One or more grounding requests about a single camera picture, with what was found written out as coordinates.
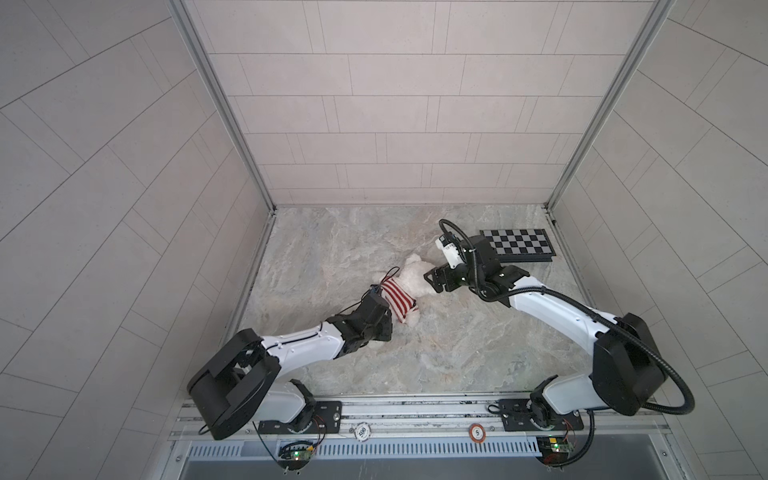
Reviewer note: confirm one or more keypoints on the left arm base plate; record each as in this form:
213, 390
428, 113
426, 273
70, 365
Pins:
323, 418

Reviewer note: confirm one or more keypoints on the circuit board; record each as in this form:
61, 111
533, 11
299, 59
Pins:
554, 450
296, 455

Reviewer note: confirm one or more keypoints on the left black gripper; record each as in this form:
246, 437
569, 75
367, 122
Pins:
385, 322

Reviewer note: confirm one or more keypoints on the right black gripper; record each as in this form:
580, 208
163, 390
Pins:
445, 270

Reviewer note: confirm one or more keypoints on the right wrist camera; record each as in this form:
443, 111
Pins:
451, 248

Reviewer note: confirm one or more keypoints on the white teddy bear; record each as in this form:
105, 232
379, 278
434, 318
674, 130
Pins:
410, 276

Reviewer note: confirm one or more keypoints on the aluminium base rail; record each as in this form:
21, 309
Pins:
450, 415

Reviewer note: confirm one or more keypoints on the red white striped sweater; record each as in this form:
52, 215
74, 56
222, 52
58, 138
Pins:
403, 306

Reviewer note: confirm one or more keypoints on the black white chessboard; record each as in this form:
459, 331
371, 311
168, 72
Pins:
521, 245

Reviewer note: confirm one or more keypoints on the left circuit board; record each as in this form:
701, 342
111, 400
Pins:
296, 455

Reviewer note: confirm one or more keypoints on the right circuit board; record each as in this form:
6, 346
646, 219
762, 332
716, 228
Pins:
554, 450

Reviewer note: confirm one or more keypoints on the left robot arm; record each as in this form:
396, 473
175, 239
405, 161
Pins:
248, 378

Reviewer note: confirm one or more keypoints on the white poker chip on rail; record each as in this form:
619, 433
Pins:
362, 432

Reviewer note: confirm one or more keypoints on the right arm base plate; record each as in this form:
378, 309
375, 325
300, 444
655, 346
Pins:
517, 415

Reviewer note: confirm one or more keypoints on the red poker chip on rail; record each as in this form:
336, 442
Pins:
477, 433

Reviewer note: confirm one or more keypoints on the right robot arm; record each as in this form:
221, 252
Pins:
624, 373

